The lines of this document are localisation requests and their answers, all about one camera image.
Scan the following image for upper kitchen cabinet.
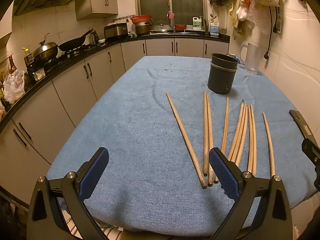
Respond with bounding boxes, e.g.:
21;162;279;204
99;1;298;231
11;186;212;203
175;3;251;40
75;0;118;21

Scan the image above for black perforated utensil holder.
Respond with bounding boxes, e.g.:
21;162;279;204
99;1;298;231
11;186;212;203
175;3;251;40
207;53;238;94

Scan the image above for steel stock pot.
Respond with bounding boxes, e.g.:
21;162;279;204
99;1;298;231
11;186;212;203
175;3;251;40
135;22;151;36

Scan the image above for glass pot lid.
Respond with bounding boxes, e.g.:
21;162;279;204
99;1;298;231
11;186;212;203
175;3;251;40
150;23;171;34

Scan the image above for steel pot with lid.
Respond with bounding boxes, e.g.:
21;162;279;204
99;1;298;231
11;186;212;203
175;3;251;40
32;33;58;63

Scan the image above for black rice cooker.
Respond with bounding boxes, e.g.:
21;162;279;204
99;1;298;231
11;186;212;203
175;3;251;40
104;23;129;40

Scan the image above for black power cable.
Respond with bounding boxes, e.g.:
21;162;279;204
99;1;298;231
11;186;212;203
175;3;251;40
263;6;274;60

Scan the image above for blue label bottle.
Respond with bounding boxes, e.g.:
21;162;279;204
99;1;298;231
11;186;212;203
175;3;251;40
209;21;220;36

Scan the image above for black wok pan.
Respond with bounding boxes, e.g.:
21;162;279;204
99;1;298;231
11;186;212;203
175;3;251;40
58;28;93;52

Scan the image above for hanging plastic bags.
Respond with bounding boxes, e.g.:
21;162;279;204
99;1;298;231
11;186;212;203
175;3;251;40
231;0;279;34

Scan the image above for small red bowl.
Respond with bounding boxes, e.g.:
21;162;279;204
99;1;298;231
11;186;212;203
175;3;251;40
175;24;187;31

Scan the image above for steel kettle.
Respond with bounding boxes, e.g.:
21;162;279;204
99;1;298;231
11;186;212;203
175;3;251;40
89;30;99;44

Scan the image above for white plastic bag counter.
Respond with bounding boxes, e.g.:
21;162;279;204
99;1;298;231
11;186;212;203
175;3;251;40
3;69;25;105

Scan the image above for lower kitchen cabinets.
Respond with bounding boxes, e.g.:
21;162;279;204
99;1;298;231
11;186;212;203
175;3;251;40
1;51;234;211

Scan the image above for dark sauce bottle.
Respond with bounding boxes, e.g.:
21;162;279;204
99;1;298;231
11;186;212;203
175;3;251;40
9;55;17;74

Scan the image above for wooden chopstick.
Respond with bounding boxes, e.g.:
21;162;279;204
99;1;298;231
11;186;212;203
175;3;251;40
228;100;245;160
166;93;208;189
231;104;247;162
203;92;209;176
263;112;276;177
247;105;253;172
235;105;248;166
251;105;257;176
220;98;229;153
206;93;214;186

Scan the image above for wall power socket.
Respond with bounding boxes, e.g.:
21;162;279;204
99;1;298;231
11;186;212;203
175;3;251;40
273;7;283;35

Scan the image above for red plastic basin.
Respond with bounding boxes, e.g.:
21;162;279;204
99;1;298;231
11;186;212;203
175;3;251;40
130;15;151;24

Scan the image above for blue table cloth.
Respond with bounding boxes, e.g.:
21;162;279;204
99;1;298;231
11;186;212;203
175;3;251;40
47;56;316;236

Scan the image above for clear plastic pitcher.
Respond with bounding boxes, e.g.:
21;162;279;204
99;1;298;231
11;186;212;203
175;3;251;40
240;43;262;75

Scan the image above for kitchen window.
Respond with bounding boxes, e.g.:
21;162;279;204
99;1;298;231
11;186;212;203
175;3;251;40
137;0;206;25

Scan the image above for white detergent jug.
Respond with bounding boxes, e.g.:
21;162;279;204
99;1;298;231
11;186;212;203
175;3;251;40
193;17;202;30

